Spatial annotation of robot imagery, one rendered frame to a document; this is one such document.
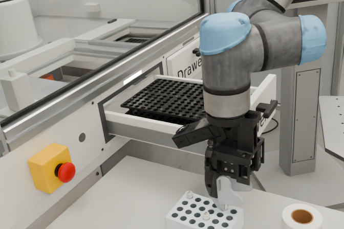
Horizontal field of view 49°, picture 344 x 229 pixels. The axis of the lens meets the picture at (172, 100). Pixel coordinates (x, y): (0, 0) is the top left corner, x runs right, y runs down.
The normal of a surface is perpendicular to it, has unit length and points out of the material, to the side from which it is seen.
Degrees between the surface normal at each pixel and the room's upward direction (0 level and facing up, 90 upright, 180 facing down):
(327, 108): 0
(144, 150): 90
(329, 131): 0
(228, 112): 90
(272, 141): 0
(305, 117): 90
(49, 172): 90
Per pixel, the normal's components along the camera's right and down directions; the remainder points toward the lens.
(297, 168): 0.19, 0.41
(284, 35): 0.12, -0.22
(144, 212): -0.10, -0.90
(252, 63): 0.25, 0.65
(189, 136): -0.54, 0.48
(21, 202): 0.86, 0.14
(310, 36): 0.22, 0.00
